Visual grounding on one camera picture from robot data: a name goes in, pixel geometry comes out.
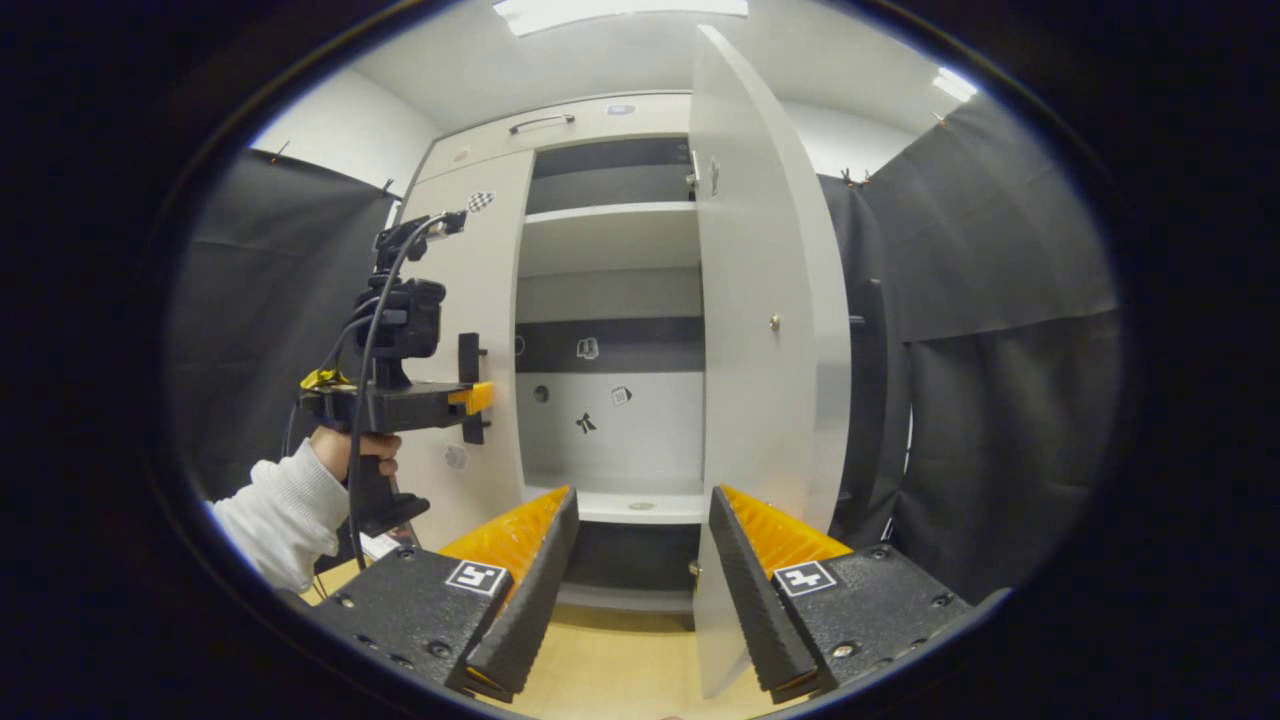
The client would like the beige cabinet drawer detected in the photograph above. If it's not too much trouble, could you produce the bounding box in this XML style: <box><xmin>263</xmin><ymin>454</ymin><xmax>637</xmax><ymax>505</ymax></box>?
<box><xmin>418</xmin><ymin>92</ymin><xmax>693</xmax><ymax>181</ymax></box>

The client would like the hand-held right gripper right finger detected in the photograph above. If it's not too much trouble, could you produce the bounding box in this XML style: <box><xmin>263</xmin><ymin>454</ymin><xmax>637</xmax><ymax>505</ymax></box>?
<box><xmin>708</xmin><ymin>484</ymin><xmax>976</xmax><ymax>703</ymax></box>

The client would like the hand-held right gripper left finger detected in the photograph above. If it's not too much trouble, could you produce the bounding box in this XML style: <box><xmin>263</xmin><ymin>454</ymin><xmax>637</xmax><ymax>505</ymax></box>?
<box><xmin>300</xmin><ymin>485</ymin><xmax>581</xmax><ymax>703</ymax></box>

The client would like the beige cabinet door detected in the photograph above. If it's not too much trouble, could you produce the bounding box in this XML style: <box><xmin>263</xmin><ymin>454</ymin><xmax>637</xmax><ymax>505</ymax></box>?
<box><xmin>688</xmin><ymin>25</ymin><xmax>853</xmax><ymax>701</ymax></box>
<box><xmin>398</xmin><ymin>150</ymin><xmax>536</xmax><ymax>551</ymax></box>

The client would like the beige double-door shoe cabinet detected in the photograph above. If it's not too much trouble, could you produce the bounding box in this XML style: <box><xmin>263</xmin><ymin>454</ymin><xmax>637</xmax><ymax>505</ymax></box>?
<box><xmin>395</xmin><ymin>25</ymin><xmax>891</xmax><ymax>701</ymax></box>

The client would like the black cable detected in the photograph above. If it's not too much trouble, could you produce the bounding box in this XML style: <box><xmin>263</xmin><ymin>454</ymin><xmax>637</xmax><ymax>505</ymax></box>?
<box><xmin>283</xmin><ymin>298</ymin><xmax>381</xmax><ymax>459</ymax></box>
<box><xmin>345</xmin><ymin>213</ymin><xmax>446</xmax><ymax>573</ymax></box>

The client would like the black backdrop cloth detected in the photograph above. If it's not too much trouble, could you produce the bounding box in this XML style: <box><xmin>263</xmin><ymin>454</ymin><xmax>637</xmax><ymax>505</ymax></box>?
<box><xmin>820</xmin><ymin>95</ymin><xmax>1121</xmax><ymax>606</ymax></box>
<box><xmin>168</xmin><ymin>148</ymin><xmax>401</xmax><ymax>501</ymax></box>

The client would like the white cabinet shelf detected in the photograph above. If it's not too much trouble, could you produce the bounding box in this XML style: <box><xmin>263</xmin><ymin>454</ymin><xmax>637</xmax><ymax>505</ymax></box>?
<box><xmin>522</xmin><ymin>478</ymin><xmax>707</xmax><ymax>526</ymax></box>
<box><xmin>518</xmin><ymin>202</ymin><xmax>701</xmax><ymax>278</ymax></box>

